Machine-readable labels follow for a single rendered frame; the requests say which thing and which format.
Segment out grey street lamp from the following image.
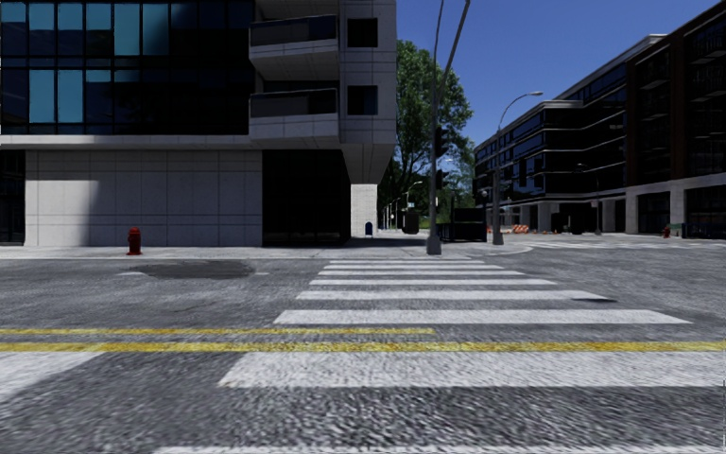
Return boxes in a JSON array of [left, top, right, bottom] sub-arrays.
[[576, 163, 603, 236], [492, 90, 545, 246], [403, 180, 424, 228]]

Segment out traffic light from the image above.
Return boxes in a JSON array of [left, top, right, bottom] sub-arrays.
[[425, 0, 472, 256]]

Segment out black bus shelter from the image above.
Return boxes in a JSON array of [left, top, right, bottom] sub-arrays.
[[436, 206, 489, 243]]

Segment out trees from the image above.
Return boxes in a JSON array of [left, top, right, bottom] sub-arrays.
[[376, 39, 476, 231]]

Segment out pale concrete building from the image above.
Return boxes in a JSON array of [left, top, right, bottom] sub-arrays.
[[0, 0, 398, 248]]

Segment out dark glass building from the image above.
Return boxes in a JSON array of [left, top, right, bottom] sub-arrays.
[[473, 0, 726, 240]]

